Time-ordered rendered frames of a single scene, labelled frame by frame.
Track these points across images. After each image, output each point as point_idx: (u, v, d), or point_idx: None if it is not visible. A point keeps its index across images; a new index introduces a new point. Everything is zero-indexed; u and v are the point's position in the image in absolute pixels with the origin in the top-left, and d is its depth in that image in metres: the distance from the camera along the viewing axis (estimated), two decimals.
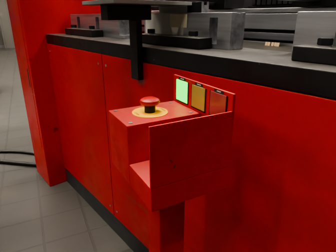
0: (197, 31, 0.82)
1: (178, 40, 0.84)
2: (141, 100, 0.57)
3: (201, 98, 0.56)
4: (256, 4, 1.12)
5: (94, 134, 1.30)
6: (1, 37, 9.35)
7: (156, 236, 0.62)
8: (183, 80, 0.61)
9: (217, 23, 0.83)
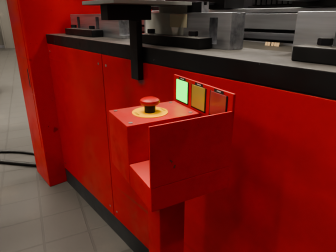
0: (197, 31, 0.82)
1: (178, 40, 0.84)
2: (141, 100, 0.57)
3: (201, 98, 0.56)
4: (256, 4, 1.12)
5: (94, 134, 1.30)
6: (1, 37, 9.35)
7: (156, 236, 0.62)
8: (183, 80, 0.61)
9: (217, 23, 0.83)
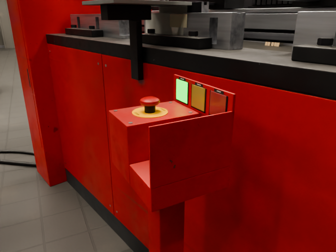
0: (197, 31, 0.82)
1: (178, 40, 0.84)
2: (141, 100, 0.57)
3: (201, 98, 0.56)
4: (256, 4, 1.12)
5: (94, 134, 1.30)
6: (1, 37, 9.35)
7: (156, 236, 0.62)
8: (183, 80, 0.61)
9: (217, 23, 0.83)
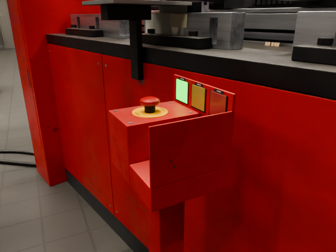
0: (197, 31, 0.82)
1: (178, 40, 0.84)
2: (141, 100, 0.57)
3: (201, 98, 0.56)
4: (256, 4, 1.12)
5: (94, 134, 1.30)
6: (1, 37, 9.35)
7: (156, 236, 0.62)
8: (183, 80, 0.61)
9: (217, 23, 0.83)
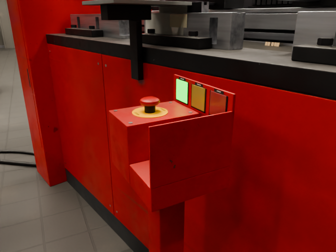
0: (197, 31, 0.82)
1: (178, 40, 0.84)
2: (141, 100, 0.57)
3: (201, 98, 0.56)
4: (256, 4, 1.12)
5: (94, 134, 1.30)
6: (1, 37, 9.35)
7: (156, 236, 0.62)
8: (183, 80, 0.61)
9: (217, 23, 0.83)
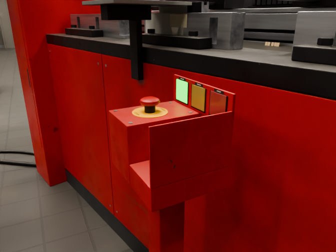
0: (197, 31, 0.82)
1: (178, 40, 0.84)
2: (141, 100, 0.57)
3: (201, 98, 0.56)
4: (256, 4, 1.12)
5: (94, 134, 1.30)
6: (1, 37, 9.35)
7: (156, 236, 0.62)
8: (183, 80, 0.61)
9: (217, 23, 0.83)
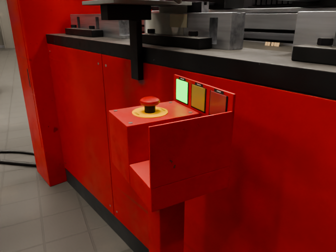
0: (197, 31, 0.82)
1: (178, 40, 0.84)
2: (141, 100, 0.57)
3: (201, 98, 0.56)
4: (256, 4, 1.12)
5: (94, 134, 1.30)
6: (1, 37, 9.35)
7: (156, 236, 0.62)
8: (183, 80, 0.61)
9: (217, 23, 0.83)
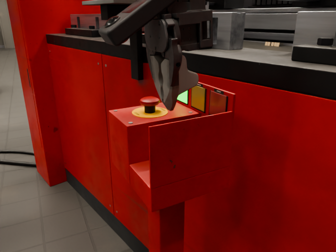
0: None
1: None
2: (141, 100, 0.57)
3: (201, 98, 0.56)
4: (256, 4, 1.12)
5: (94, 134, 1.30)
6: (1, 37, 9.35)
7: (156, 236, 0.62)
8: None
9: (217, 23, 0.83)
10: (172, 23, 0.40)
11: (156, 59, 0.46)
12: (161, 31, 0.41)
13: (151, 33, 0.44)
